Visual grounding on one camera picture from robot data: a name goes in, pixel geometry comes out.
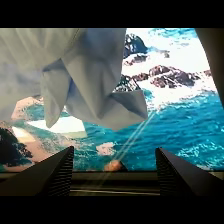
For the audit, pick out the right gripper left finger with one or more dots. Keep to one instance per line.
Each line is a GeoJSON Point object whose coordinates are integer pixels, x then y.
{"type": "Point", "coordinates": [43, 178]}

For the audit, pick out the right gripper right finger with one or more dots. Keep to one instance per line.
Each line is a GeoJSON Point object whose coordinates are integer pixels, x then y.
{"type": "Point", "coordinates": [183, 178]}

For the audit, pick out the pale grey shirt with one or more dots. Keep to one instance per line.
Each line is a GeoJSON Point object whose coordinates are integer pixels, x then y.
{"type": "Point", "coordinates": [86, 73]}

